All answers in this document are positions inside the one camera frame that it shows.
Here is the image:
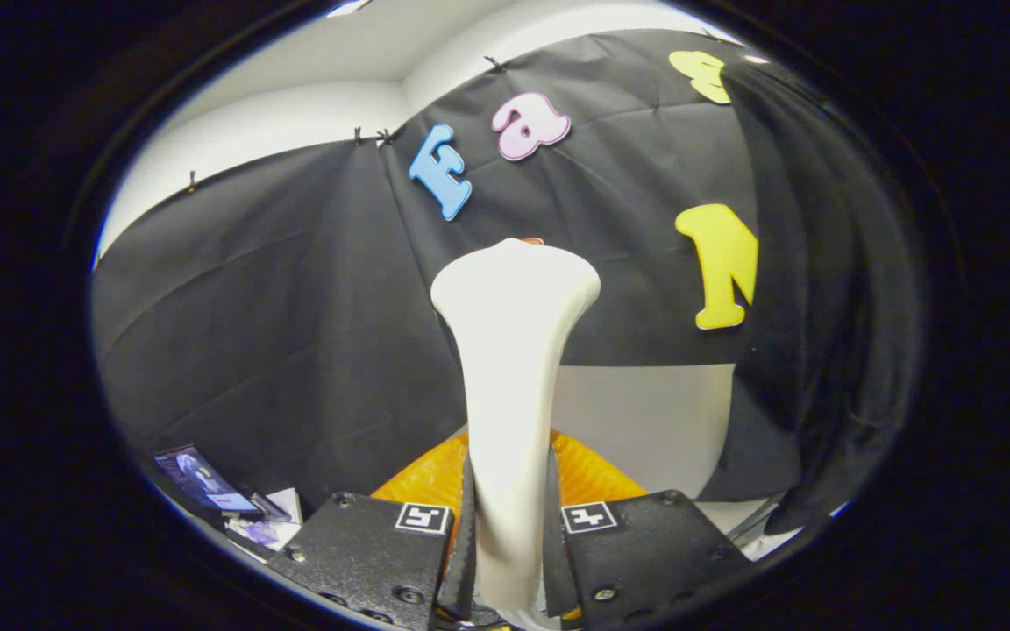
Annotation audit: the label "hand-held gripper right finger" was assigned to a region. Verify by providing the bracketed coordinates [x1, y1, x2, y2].
[543, 429, 751, 627]

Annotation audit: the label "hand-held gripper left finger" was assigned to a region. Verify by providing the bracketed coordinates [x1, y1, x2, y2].
[267, 429, 478, 631]

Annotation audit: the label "white garment steamer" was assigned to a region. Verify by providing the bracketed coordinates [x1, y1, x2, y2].
[430, 238, 602, 628]

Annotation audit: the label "black suit jacket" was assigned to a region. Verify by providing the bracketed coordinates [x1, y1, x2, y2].
[720, 60, 923, 535]

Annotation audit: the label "white paper sheets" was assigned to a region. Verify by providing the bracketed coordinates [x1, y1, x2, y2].
[226, 488, 306, 555]

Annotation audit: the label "black backdrop cloth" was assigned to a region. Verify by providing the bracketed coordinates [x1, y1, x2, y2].
[91, 29, 822, 520]

